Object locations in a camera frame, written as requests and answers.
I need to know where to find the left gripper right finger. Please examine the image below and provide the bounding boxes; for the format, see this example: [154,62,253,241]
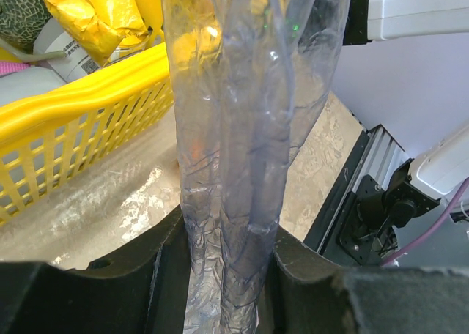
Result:
[258,229,468,333]

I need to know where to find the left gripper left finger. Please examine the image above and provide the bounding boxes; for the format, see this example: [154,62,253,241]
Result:
[1,207,191,333]

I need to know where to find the crushed clear plastic bottle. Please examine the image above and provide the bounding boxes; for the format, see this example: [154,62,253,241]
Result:
[161,0,350,333]

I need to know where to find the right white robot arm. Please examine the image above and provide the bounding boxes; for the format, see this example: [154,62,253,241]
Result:
[343,0,468,230]

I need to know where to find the yellow plastic basket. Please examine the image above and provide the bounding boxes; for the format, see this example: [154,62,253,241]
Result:
[0,0,177,227]

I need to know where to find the purple pack in basket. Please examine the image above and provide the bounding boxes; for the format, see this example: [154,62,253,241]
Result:
[0,61,30,77]

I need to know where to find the white paper roll in basket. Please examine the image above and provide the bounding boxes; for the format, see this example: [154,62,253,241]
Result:
[33,18,100,83]

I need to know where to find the yellow Lays chips bag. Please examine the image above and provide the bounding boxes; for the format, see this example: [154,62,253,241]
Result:
[43,0,149,67]

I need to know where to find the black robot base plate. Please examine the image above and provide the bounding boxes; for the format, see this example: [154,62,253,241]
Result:
[320,157,440,266]

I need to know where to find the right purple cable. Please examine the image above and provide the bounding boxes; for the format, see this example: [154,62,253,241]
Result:
[380,176,469,267]

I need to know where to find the aluminium frame rail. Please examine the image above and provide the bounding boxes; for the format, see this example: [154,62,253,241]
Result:
[304,125,408,255]

